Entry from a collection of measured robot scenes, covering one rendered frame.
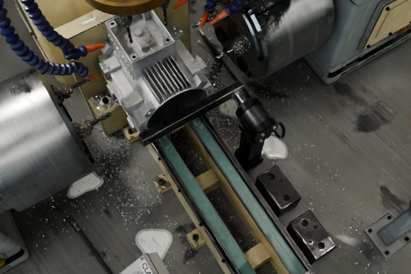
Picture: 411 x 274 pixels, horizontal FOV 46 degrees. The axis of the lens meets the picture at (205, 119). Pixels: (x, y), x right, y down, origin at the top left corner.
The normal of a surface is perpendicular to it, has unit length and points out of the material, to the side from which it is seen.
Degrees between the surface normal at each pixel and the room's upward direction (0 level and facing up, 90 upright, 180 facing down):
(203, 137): 0
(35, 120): 21
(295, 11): 39
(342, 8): 90
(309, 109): 0
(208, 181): 0
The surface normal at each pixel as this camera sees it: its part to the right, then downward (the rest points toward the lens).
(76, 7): 0.53, 0.76
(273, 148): 0.00, -0.45
